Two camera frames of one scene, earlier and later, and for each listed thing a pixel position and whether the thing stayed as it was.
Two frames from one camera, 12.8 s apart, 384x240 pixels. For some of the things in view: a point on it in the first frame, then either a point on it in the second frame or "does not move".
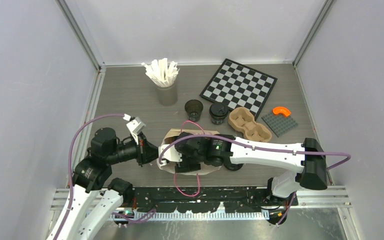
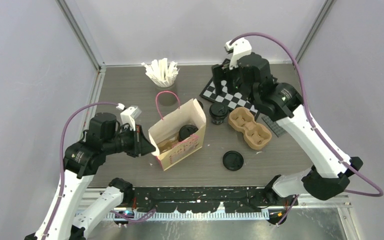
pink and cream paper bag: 170,138 → 179,135
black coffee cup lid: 231,166 does not move
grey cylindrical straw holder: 167,96 does not move
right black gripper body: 189,162 → 250,94
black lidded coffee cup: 218,112 does not move
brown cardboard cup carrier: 242,119 does not move
